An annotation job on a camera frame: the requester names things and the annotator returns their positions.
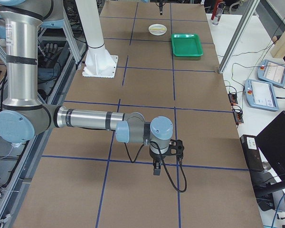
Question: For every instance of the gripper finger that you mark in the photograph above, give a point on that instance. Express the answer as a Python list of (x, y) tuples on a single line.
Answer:
[(158, 168), (155, 168), (160, 8)]

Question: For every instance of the green plastic tray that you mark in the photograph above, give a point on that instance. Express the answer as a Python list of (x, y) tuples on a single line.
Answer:
[(186, 45)]

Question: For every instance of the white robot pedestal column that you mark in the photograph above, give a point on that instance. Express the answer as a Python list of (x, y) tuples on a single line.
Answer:
[(98, 62)]

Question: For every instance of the aluminium frame post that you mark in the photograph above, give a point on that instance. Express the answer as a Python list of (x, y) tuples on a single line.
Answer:
[(251, 7)]

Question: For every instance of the black computer monitor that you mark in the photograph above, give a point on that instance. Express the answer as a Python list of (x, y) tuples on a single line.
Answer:
[(271, 142)]

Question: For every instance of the near blue teach pendant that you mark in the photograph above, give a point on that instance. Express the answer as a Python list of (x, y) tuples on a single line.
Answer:
[(261, 95)]

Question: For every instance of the white round plate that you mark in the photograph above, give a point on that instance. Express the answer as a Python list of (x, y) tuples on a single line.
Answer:
[(157, 33)]

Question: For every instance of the black desktop computer box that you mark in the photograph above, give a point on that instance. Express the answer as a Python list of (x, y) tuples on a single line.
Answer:
[(251, 153)]

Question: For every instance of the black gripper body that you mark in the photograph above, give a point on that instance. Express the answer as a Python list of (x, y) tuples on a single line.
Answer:
[(156, 156)]

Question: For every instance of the far blue teach pendant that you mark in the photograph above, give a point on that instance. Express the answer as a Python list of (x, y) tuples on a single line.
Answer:
[(272, 72)]

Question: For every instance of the blue teach pendant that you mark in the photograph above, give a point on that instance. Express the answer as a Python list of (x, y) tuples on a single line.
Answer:
[(261, 95), (272, 72)]

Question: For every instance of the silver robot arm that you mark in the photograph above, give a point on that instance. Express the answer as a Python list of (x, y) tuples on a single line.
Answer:
[(23, 116)]

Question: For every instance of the orange black connector strip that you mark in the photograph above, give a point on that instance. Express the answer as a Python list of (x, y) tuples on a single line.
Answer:
[(236, 109)]

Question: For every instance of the clear water bottle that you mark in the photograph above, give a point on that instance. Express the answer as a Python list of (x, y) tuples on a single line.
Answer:
[(219, 11)]

